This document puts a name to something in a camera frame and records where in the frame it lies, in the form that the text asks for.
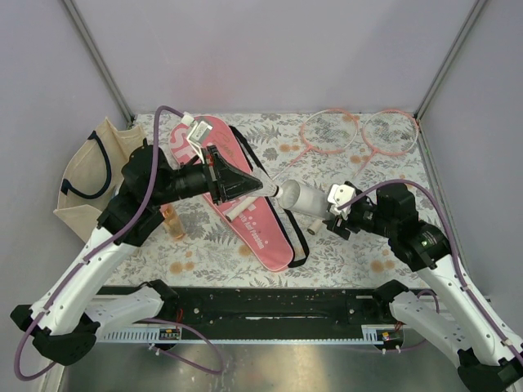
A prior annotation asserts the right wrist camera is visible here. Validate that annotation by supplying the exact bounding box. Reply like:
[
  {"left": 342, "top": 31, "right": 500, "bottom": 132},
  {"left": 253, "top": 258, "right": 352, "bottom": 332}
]
[{"left": 327, "top": 184, "right": 355, "bottom": 218}]

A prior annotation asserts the peach drink bottle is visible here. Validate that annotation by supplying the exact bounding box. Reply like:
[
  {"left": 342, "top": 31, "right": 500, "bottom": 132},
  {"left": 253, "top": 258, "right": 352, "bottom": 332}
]
[{"left": 161, "top": 204, "right": 186, "bottom": 241}]

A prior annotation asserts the pink racket cover bag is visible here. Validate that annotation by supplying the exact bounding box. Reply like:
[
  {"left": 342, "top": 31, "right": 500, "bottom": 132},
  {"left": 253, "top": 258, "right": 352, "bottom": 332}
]
[{"left": 168, "top": 114, "right": 311, "bottom": 272}]

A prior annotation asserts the pink racket on cover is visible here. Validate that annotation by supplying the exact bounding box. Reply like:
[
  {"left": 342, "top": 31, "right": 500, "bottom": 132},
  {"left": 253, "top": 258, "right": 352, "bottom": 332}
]
[{"left": 226, "top": 109, "right": 359, "bottom": 220}]

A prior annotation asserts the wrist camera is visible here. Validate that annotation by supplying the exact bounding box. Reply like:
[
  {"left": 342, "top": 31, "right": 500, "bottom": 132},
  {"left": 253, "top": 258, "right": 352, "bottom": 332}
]
[
  {"left": 327, "top": 184, "right": 355, "bottom": 218},
  {"left": 181, "top": 112, "right": 212, "bottom": 160}
]

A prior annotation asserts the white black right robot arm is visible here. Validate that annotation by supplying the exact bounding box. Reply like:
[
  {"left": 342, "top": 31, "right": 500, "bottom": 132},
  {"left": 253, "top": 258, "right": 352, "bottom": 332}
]
[{"left": 326, "top": 180, "right": 522, "bottom": 391}]

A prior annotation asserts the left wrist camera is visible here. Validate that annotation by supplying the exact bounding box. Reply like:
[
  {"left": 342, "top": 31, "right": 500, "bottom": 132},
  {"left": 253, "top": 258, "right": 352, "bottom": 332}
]
[{"left": 181, "top": 112, "right": 212, "bottom": 160}]

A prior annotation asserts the cream canvas tote bag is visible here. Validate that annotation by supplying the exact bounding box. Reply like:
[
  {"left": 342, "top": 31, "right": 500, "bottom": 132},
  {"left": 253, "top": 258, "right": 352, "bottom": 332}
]
[{"left": 54, "top": 118, "right": 146, "bottom": 242}]

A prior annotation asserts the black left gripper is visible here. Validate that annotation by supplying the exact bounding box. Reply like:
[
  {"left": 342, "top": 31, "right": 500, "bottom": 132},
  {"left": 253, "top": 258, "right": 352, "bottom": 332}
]
[{"left": 150, "top": 144, "right": 264, "bottom": 206}]

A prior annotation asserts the white shuttlecock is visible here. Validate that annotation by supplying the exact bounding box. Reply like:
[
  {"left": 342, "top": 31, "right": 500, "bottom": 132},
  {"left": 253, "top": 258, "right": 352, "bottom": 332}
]
[{"left": 257, "top": 184, "right": 281, "bottom": 198}]

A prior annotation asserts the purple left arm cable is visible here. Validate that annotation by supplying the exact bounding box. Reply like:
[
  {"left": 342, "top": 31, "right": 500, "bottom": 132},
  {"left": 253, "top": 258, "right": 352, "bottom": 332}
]
[{"left": 15, "top": 105, "right": 189, "bottom": 383}]

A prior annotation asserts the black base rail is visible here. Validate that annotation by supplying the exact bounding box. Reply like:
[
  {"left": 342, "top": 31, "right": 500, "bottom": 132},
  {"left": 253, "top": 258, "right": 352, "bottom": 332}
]
[{"left": 105, "top": 281, "right": 408, "bottom": 345}]

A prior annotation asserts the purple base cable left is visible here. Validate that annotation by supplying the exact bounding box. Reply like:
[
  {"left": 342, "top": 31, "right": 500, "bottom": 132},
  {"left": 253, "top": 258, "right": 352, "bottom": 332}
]
[{"left": 146, "top": 322, "right": 228, "bottom": 376}]

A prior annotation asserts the white shuttlecock tube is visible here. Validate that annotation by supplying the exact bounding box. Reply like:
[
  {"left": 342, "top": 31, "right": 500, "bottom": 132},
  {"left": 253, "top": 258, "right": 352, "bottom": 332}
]
[{"left": 276, "top": 180, "right": 333, "bottom": 220}]

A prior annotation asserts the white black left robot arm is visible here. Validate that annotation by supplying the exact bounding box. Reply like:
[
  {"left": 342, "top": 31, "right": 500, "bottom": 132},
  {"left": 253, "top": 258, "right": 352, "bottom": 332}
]
[{"left": 11, "top": 143, "right": 262, "bottom": 366}]

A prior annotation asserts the floral table mat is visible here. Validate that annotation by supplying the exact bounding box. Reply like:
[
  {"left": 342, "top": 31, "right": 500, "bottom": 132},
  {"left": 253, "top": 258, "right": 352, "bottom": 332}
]
[{"left": 110, "top": 114, "right": 427, "bottom": 288}]

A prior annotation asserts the pink white racket right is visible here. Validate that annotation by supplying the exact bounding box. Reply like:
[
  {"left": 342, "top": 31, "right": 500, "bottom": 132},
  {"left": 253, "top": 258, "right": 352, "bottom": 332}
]
[{"left": 306, "top": 108, "right": 422, "bottom": 236}]

